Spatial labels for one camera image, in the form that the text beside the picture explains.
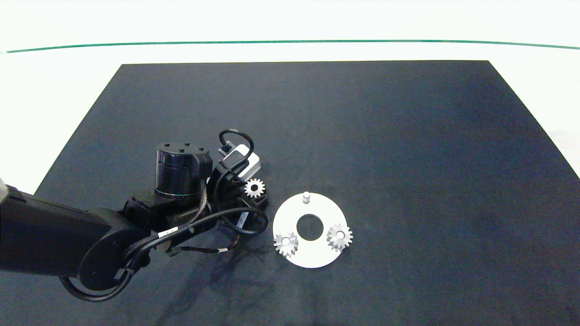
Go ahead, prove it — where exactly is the thin braided cable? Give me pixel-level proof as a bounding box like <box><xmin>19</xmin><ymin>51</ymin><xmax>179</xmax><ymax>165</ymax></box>
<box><xmin>171</xmin><ymin>181</ymin><xmax>242</xmax><ymax>255</ymax></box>

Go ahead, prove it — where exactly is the thick black cable loop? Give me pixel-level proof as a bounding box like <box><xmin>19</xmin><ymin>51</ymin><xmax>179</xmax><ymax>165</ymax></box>
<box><xmin>60</xmin><ymin>207</ymin><xmax>270</xmax><ymax>302</ymax></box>

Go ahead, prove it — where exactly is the round white pinned plate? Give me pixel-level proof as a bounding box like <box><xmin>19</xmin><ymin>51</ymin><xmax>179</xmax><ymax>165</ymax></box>
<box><xmin>273</xmin><ymin>192</ymin><xmax>349</xmax><ymax>269</ymax></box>

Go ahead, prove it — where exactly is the small steel planetary gear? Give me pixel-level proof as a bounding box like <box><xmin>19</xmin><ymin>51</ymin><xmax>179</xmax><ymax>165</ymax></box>
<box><xmin>326</xmin><ymin>223</ymin><xmax>354</xmax><ymax>252</ymax></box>
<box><xmin>273</xmin><ymin>232</ymin><xmax>300</xmax><ymax>258</ymax></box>
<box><xmin>244</xmin><ymin>178</ymin><xmax>266</xmax><ymax>199</ymax></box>

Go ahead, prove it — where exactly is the dark rectangular mat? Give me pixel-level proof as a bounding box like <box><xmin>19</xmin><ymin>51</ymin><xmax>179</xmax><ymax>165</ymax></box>
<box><xmin>0</xmin><ymin>60</ymin><xmax>580</xmax><ymax>326</ymax></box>

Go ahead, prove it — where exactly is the boxy silver wrist camera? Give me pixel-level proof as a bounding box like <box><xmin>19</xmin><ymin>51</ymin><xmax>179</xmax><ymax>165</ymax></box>
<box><xmin>219</xmin><ymin>144</ymin><xmax>262</xmax><ymax>180</ymax></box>

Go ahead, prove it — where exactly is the short black camera cable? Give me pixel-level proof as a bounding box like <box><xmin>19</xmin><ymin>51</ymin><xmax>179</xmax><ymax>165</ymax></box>
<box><xmin>213</xmin><ymin>129</ymin><xmax>255</xmax><ymax>213</ymax></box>

